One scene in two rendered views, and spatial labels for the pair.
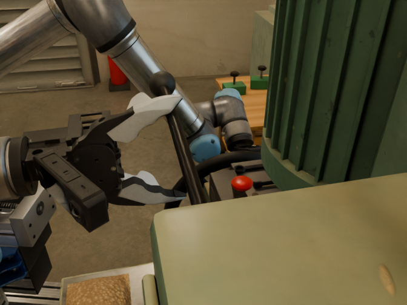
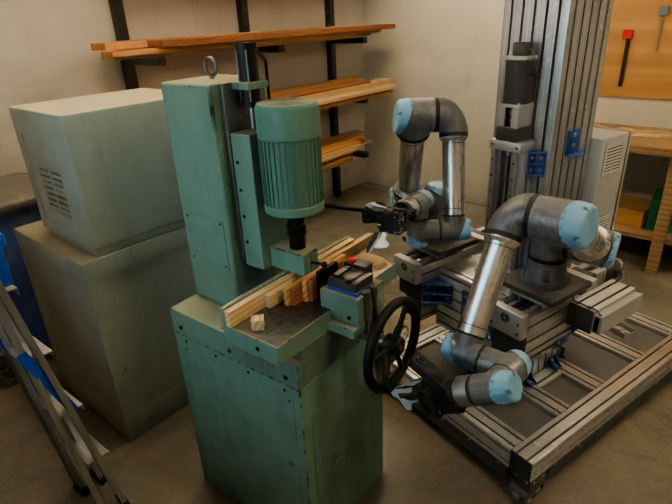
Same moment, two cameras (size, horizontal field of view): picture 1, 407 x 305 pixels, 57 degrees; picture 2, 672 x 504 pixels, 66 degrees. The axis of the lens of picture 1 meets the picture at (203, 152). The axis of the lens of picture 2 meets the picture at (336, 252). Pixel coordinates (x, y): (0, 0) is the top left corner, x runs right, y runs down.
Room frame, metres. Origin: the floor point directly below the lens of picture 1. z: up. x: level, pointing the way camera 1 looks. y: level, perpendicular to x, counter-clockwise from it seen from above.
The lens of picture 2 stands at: (1.45, -0.95, 1.68)
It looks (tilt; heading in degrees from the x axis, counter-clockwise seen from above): 25 degrees down; 141
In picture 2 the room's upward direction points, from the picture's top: 3 degrees counter-clockwise
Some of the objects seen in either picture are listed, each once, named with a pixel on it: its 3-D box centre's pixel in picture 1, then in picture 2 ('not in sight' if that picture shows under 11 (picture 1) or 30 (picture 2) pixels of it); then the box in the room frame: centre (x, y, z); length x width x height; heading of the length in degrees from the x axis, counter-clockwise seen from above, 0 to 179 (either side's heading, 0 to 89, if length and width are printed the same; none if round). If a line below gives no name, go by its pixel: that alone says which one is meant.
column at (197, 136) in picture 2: not in sight; (227, 194); (-0.02, -0.20, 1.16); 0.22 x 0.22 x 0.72; 13
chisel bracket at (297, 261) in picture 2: not in sight; (294, 258); (0.24, -0.14, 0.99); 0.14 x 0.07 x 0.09; 13
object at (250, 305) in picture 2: not in sight; (297, 276); (0.24, -0.13, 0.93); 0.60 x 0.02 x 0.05; 103
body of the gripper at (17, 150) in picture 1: (71, 156); (395, 217); (0.38, 0.16, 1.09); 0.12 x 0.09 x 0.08; 103
